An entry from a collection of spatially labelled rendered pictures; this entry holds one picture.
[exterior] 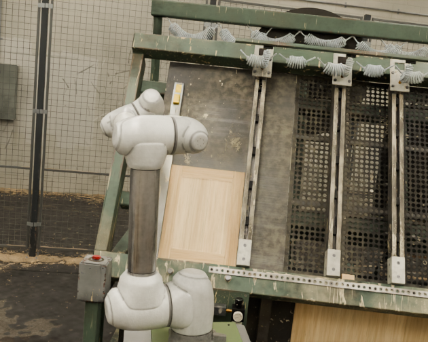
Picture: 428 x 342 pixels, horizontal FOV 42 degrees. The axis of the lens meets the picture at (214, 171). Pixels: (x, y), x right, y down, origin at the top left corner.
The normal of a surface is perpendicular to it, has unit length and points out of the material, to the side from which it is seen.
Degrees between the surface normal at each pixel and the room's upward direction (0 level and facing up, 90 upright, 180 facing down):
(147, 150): 95
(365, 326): 90
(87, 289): 90
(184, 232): 59
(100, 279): 90
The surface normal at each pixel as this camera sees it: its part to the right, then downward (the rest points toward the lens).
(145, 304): 0.33, 0.13
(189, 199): 0.01, -0.37
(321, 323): -0.05, 0.16
